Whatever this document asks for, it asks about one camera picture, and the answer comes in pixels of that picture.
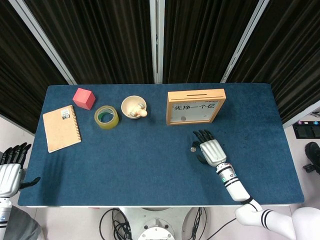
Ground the black cable bundle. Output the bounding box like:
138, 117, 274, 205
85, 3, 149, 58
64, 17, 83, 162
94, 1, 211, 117
99, 207, 134, 240
186, 206, 209, 240

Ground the beige ribbed bowl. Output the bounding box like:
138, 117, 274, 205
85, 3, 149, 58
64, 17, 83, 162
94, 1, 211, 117
121, 95, 148, 120

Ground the beige spiral notebook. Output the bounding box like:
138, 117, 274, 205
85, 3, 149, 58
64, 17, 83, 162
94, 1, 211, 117
42, 104, 83, 154

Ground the yellow packing tape roll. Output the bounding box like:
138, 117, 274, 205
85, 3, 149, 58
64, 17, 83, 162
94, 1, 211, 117
94, 105, 120, 130

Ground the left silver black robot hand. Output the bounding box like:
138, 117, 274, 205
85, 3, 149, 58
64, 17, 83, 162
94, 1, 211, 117
0, 142, 41, 197

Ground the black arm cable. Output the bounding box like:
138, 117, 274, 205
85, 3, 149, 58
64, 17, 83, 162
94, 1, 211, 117
214, 196, 263, 240

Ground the wooden coin bank box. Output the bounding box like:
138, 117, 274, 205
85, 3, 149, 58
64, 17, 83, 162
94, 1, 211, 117
166, 88, 227, 127

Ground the black shoe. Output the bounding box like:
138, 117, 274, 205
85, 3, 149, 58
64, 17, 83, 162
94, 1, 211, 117
304, 141, 320, 163

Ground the black chair caster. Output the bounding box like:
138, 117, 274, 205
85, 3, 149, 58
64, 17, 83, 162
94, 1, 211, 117
302, 163, 317, 174

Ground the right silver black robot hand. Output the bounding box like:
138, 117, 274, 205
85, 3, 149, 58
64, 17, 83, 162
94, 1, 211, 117
191, 129, 228, 167

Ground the grey partition post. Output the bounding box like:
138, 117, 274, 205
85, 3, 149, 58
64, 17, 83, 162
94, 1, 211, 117
149, 0, 166, 85
7, 0, 78, 85
283, 99, 320, 129
220, 0, 270, 84

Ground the black device with stickers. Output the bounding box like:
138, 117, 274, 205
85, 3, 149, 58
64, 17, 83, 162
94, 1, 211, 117
292, 119, 320, 140

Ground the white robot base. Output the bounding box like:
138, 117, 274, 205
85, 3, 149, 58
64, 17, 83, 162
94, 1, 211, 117
119, 206, 192, 240

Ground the black pleated curtain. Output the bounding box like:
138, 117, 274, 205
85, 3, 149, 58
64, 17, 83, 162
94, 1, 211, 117
162, 0, 260, 84
226, 0, 320, 125
23, 0, 155, 85
0, 0, 70, 136

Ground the pink foam cube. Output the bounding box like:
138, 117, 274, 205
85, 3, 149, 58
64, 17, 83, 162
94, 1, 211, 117
72, 87, 97, 111

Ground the blue table cloth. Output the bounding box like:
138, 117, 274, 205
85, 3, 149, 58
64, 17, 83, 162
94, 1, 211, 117
17, 83, 305, 207

